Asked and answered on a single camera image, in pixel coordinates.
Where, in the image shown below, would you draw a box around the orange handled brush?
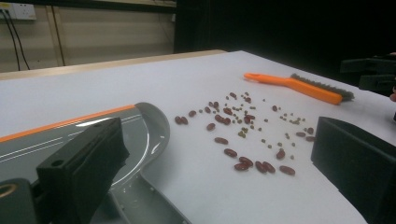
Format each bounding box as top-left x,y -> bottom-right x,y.
243,72 -> 356,106

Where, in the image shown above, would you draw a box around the black curtain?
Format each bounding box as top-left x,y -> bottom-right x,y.
173,0 -> 396,91

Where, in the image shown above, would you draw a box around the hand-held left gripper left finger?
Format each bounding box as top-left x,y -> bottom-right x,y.
36,116 -> 131,224

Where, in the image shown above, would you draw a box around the green mung beans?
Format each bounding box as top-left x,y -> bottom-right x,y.
225,91 -> 308,161

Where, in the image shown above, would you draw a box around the grey dustpan with orange edge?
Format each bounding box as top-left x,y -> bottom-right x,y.
0,102 -> 192,224

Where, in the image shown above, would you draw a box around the red kidney beans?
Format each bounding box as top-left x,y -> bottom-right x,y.
174,91 -> 317,177

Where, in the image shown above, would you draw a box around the white wall socket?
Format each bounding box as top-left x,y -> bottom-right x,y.
0,2 -> 37,21

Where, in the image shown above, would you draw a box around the black hanging cable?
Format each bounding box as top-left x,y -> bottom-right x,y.
1,10 -> 21,72
7,11 -> 32,71

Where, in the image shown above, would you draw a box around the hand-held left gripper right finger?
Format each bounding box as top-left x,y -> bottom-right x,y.
310,116 -> 396,224

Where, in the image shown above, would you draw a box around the black horizontal bar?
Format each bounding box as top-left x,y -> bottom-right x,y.
31,0 -> 177,14

